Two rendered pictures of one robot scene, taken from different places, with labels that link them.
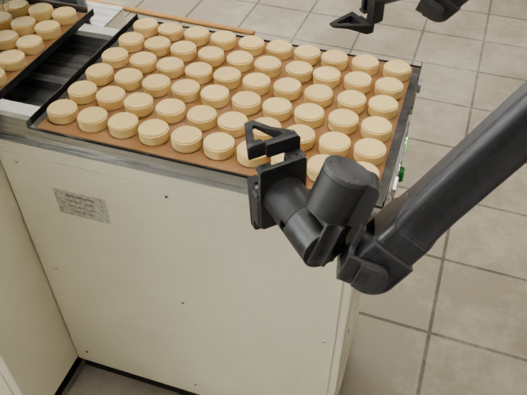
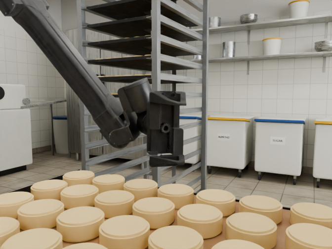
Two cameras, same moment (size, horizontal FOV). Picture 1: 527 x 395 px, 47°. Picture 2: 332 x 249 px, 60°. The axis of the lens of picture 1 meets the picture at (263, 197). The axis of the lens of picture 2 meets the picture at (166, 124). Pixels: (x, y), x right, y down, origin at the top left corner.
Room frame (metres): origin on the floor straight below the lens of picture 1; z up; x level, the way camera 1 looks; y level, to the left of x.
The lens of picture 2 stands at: (1.11, 0.05, 1.05)
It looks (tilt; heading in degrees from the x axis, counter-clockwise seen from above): 6 degrees down; 187
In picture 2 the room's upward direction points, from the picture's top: straight up
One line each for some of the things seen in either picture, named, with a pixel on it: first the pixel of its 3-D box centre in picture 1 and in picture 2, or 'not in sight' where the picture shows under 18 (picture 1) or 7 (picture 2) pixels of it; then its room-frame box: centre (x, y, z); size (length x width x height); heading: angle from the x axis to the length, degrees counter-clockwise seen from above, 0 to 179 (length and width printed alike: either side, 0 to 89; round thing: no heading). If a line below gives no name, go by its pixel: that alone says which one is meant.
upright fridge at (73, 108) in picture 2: not in sight; (118, 97); (-3.31, -1.28, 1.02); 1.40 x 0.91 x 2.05; 70
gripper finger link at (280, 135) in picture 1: (264, 150); (172, 111); (0.60, 0.00, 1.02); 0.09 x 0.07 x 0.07; 26
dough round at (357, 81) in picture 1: (357, 82); not in sight; (0.93, -0.17, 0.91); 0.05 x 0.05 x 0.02
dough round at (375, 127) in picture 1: (376, 129); (12, 205); (0.79, -0.18, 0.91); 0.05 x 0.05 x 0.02
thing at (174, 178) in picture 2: not in sight; (179, 174); (-0.49, -0.08, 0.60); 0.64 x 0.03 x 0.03; 159
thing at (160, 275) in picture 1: (211, 254); not in sight; (0.92, 0.12, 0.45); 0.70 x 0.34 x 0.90; 72
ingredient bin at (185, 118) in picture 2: not in sight; (185, 140); (-3.07, -0.20, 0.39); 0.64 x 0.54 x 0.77; 163
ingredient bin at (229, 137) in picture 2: not in sight; (229, 144); (-2.85, 0.41, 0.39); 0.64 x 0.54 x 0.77; 161
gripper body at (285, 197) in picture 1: (290, 204); (159, 126); (0.54, -0.03, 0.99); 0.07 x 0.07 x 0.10; 26
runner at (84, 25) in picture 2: not in sight; (121, 35); (-0.63, -0.44, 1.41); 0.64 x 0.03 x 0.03; 159
